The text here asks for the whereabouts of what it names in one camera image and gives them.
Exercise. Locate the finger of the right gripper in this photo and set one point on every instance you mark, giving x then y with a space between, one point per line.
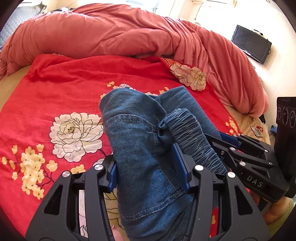
249 149
223 150

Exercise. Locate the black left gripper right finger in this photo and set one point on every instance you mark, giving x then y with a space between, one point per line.
222 208

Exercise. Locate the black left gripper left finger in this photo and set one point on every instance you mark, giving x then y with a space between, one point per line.
57 217

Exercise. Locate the blue denim lace-trimmed shorts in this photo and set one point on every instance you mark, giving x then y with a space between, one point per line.
141 129

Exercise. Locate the person right hand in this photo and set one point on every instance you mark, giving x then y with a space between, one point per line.
277 210

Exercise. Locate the person left hand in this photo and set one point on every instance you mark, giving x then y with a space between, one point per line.
116 233

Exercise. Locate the small remote on bed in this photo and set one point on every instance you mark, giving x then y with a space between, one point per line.
256 132

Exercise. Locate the tan mattress sheet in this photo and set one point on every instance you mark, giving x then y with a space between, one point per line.
243 121

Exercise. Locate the black speaker box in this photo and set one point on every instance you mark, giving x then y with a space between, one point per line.
285 142

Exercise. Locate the red floral bed sheet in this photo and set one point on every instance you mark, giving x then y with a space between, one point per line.
52 123

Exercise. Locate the salmon pink quilt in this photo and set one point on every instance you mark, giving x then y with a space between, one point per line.
118 29

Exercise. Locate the grey quilted headboard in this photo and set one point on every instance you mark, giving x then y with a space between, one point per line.
20 14

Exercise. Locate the black wall television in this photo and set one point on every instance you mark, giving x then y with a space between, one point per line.
251 43

